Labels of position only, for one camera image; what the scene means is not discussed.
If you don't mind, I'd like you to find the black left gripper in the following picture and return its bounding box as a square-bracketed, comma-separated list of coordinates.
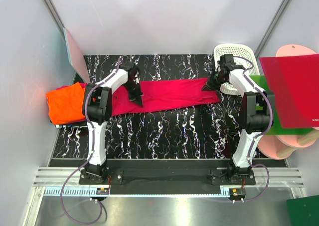
[123, 81, 144, 107]

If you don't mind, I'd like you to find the red t shirt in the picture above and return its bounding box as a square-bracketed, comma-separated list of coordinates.
[112, 78, 220, 116]

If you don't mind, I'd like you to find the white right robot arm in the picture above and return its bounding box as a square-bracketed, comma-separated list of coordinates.
[201, 54, 275, 184]

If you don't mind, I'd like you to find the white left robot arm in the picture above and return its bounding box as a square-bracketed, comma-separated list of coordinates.
[79, 62, 143, 184]

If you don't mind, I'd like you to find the orange folded t shirt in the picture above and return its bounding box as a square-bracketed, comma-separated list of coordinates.
[46, 82, 87, 125]

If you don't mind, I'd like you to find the green translucent plastic sheet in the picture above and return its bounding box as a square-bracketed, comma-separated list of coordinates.
[250, 75, 313, 135]

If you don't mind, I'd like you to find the red translucent plastic sheet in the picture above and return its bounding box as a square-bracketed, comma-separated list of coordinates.
[260, 54, 319, 128]

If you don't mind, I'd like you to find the pink round stool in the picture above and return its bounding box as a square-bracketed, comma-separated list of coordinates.
[258, 44, 319, 160]

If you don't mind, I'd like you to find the dark green board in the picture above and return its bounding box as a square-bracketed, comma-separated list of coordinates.
[287, 196, 319, 226]

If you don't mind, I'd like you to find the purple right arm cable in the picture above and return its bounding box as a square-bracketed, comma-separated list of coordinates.
[231, 56, 273, 202]

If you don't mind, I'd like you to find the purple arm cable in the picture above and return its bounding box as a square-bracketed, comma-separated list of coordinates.
[231, 56, 273, 202]
[59, 56, 124, 224]

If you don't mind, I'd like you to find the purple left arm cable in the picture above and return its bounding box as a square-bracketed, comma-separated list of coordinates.
[59, 56, 124, 224]

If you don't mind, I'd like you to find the white slotted cable duct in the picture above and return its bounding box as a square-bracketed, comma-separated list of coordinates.
[43, 187, 292, 198]

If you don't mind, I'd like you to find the aluminium rail frame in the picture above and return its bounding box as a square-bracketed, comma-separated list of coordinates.
[34, 167, 304, 187]

